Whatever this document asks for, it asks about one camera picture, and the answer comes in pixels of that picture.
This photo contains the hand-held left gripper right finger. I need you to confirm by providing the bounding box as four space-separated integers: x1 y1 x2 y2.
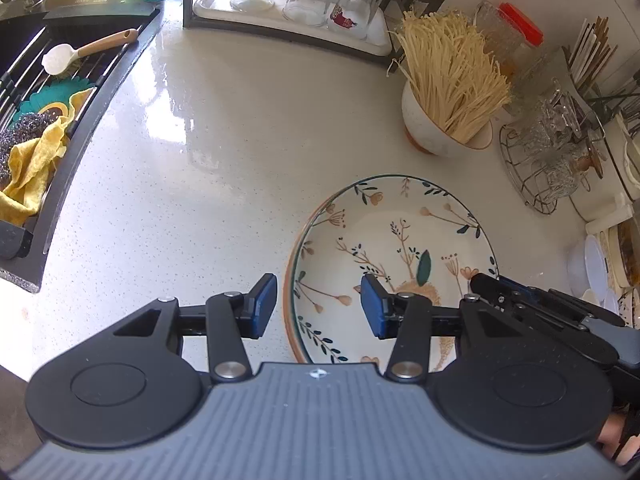
360 274 508 381

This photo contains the floral deer print plate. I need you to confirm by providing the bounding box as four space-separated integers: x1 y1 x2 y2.
283 175 500 373

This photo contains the bowl with speckled contents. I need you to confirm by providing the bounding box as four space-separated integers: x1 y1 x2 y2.
617 290 640 329

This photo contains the clear glass with red print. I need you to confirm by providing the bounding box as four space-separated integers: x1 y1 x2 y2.
328 0 388 39

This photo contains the teal silicone mat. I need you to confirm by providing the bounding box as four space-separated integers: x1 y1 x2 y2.
20 80 93 122

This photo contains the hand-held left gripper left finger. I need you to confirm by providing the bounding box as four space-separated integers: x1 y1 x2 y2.
114 273 278 381

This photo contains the ribbed glass tumbler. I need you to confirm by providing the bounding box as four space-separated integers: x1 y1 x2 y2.
472 0 516 61

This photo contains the dark steel wool scrubber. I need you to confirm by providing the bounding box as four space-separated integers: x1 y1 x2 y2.
0 112 48 186

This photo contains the yellow dish cloth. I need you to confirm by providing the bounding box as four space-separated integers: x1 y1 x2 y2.
0 87 96 226

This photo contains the white lidded ceramic pot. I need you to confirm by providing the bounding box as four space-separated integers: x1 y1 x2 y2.
570 114 640 222

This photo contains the white dish brush, wooden handle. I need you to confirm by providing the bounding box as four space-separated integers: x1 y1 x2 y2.
41 28 139 77

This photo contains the black kitchen sink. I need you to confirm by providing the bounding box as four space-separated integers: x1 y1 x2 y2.
0 0 166 293

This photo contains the wire rack of glass cups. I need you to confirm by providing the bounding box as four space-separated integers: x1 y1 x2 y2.
499 80 607 215

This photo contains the white drain tray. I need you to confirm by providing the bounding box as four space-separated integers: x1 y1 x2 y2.
193 0 393 56

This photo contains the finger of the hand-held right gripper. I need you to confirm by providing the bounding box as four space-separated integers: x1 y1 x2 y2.
470 273 588 331
500 276 549 304

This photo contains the roll-up sink drying rack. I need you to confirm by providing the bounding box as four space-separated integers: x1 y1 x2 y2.
0 25 123 126

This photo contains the pale blue plastic bowl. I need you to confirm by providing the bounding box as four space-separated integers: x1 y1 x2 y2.
567 235 609 297
580 287 621 327

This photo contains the white speckled noodle bowl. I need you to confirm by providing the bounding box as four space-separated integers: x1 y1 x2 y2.
401 82 494 157

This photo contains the bundle of chopsticks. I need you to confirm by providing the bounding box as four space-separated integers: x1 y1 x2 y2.
562 15 619 98

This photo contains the white bowl of noodles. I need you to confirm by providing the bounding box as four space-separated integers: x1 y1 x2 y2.
390 7 513 144

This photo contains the person's right hand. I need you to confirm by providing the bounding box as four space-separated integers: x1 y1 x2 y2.
597 417 628 463

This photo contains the red-lidded clear jar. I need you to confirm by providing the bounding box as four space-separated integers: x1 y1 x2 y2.
492 2 545 77

